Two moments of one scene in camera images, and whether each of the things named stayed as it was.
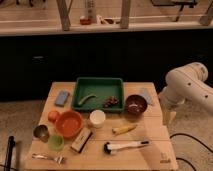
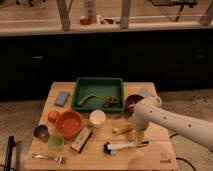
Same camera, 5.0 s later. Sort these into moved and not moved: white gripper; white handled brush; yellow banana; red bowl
Moved: white gripper
Not moved: red bowl; white handled brush; yellow banana
